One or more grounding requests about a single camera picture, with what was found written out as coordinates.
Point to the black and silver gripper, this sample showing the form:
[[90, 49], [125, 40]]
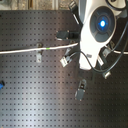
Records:
[[74, 42]]

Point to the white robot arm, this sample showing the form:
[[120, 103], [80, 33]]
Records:
[[97, 20]]

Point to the black perforated breadboard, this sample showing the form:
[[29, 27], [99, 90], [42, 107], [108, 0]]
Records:
[[42, 95]]

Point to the upper metal cable clip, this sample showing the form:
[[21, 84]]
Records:
[[39, 45]]

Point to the metal cable clip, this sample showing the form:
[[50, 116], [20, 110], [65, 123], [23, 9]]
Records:
[[38, 57], [39, 45]]

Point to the lower metal cable clip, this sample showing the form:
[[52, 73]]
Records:
[[38, 57]]

